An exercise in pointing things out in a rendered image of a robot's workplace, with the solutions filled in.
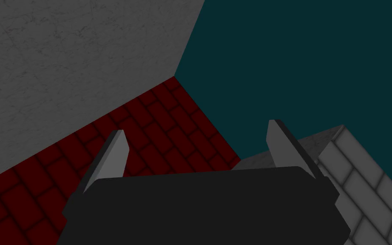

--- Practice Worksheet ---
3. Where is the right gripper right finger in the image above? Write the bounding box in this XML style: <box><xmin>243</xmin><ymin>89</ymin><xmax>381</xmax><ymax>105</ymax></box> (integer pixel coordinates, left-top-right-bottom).
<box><xmin>266</xmin><ymin>119</ymin><xmax>323</xmax><ymax>180</ymax></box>

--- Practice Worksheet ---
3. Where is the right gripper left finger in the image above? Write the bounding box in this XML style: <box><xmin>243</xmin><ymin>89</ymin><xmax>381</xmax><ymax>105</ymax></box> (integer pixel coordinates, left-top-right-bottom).
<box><xmin>79</xmin><ymin>129</ymin><xmax>130</xmax><ymax>194</ymax></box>

